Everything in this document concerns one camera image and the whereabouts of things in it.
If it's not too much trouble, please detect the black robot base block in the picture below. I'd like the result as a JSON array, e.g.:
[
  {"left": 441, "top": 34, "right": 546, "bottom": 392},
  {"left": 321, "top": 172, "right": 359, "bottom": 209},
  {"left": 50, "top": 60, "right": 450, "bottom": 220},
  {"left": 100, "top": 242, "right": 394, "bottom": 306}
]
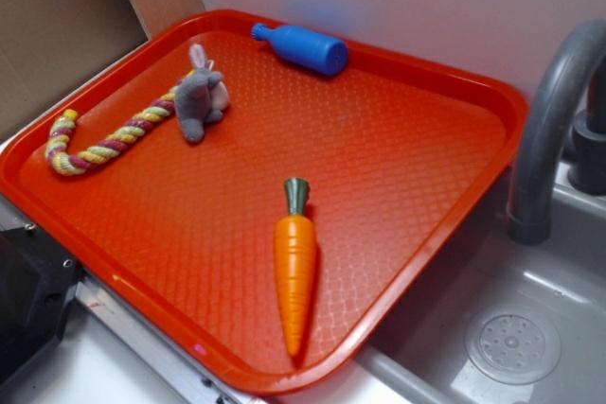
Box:
[{"left": 1, "top": 223, "right": 82, "bottom": 388}]

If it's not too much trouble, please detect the orange plastic toy carrot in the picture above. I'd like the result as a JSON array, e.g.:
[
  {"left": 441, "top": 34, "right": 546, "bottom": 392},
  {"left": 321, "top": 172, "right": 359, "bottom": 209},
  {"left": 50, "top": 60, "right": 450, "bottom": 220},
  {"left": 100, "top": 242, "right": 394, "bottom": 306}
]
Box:
[{"left": 274, "top": 177, "right": 317, "bottom": 358}]

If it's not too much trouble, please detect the red plastic tray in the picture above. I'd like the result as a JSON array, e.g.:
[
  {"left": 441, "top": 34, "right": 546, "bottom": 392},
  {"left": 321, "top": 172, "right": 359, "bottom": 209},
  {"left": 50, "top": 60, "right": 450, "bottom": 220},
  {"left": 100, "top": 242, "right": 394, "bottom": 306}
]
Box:
[{"left": 1, "top": 10, "right": 527, "bottom": 395}]

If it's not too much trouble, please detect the blue plastic toy bottle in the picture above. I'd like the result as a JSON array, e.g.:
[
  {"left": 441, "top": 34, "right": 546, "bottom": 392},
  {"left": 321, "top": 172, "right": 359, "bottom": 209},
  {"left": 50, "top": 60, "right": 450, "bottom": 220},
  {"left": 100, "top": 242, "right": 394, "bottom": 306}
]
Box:
[{"left": 251, "top": 23, "right": 348, "bottom": 76}]

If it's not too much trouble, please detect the grey plush bunny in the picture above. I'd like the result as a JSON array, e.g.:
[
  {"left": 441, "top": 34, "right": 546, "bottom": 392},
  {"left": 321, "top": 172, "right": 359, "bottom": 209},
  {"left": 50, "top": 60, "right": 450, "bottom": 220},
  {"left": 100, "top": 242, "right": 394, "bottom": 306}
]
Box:
[{"left": 174, "top": 44, "right": 229, "bottom": 144}]

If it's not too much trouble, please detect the grey toy sink basin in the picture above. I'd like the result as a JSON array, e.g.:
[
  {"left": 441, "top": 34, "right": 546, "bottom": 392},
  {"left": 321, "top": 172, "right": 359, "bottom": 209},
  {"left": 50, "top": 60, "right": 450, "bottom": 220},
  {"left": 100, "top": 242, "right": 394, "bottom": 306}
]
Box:
[{"left": 358, "top": 177, "right": 605, "bottom": 403}]

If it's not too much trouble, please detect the sink drain strainer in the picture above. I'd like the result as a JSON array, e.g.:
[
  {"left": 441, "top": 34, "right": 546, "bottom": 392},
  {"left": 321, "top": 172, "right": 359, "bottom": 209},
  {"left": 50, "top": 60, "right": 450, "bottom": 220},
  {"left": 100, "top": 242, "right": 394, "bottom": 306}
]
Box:
[{"left": 465, "top": 308, "right": 561, "bottom": 385}]

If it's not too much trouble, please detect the brown cardboard panel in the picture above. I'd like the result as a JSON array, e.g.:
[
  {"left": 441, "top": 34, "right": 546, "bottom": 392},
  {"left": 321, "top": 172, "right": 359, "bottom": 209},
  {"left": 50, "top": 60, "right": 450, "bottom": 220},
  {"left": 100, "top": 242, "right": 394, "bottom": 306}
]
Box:
[{"left": 1, "top": 0, "right": 204, "bottom": 139}]

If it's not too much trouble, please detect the grey toy faucet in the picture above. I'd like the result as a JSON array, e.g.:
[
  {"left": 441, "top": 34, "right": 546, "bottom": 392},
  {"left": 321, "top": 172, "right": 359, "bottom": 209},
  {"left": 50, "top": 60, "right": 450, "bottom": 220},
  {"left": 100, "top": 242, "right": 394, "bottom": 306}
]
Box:
[{"left": 506, "top": 18, "right": 605, "bottom": 245}]

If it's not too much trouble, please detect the multicolour braided rope toy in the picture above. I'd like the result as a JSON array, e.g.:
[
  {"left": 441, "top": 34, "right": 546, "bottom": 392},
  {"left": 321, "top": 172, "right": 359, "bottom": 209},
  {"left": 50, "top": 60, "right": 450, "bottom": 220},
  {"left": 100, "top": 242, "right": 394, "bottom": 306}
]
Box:
[{"left": 45, "top": 70, "right": 194, "bottom": 177}]

